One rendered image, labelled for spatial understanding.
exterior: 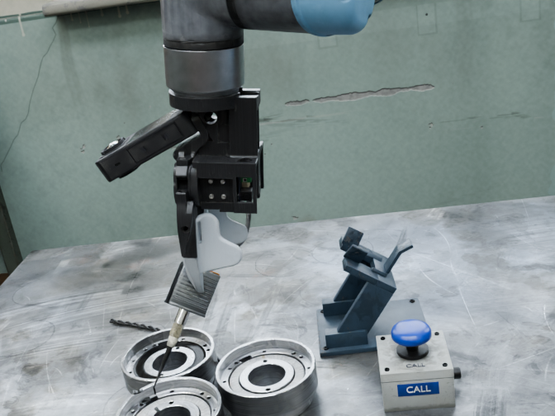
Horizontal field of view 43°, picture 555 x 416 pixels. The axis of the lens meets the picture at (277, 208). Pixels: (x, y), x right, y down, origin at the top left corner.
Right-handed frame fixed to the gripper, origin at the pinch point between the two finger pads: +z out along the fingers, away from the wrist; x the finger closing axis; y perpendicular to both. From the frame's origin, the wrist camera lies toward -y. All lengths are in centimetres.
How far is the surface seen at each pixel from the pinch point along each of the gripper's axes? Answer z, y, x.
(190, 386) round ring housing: 9.9, 0.1, -6.4
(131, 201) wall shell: 56, -55, 154
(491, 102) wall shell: 21, 64, 157
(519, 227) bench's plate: 8, 42, 32
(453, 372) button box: 7.6, 27.1, -5.5
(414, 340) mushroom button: 3.0, 22.7, -6.9
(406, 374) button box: 5.8, 22.0, -8.6
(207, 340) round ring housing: 9.6, 0.5, 1.8
